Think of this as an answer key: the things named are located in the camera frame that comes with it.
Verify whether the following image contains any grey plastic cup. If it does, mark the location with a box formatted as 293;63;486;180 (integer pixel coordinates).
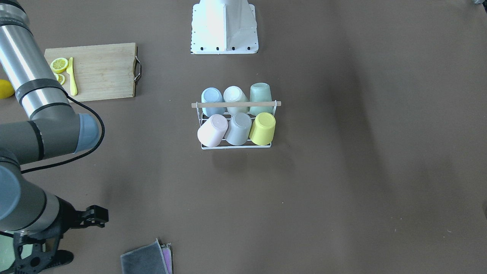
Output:
224;113;252;146

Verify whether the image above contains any yellow plastic knife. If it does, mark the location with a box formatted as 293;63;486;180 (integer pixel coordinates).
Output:
66;57;78;96

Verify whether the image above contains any whole yellow lemon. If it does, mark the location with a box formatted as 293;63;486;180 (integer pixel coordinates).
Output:
0;79;15;100

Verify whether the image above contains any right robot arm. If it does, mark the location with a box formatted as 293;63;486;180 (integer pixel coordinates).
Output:
0;0;108;274

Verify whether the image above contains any grey folded cloth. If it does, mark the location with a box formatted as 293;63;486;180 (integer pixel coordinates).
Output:
120;239;173;274

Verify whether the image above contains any light green bowl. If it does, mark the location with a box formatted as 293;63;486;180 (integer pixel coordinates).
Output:
0;235;33;272

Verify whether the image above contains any white wire cup rack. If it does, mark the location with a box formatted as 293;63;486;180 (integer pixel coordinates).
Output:
191;83;282;150

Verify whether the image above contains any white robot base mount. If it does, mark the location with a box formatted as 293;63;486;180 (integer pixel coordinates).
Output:
190;0;259;54

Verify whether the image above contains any pink plastic cup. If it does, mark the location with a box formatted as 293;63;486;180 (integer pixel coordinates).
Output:
197;114;228;147

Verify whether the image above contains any lemon slice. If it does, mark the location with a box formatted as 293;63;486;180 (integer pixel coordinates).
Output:
50;57;68;73
54;73;66;86

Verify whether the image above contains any light blue plastic cup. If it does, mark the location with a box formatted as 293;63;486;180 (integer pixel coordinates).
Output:
201;87;226;117

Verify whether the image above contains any cream white plastic cup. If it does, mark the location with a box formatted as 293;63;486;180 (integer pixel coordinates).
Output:
224;86;249;116

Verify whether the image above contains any mint green plastic cup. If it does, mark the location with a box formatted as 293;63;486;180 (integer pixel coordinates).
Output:
249;83;273;116

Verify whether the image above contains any yellow plastic cup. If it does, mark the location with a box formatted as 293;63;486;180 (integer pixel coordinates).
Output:
249;112;275;146

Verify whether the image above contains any wooden cutting board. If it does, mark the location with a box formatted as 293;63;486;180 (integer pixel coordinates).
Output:
44;42;142;101

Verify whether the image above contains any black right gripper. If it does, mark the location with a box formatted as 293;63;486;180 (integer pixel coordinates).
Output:
1;198;109;274

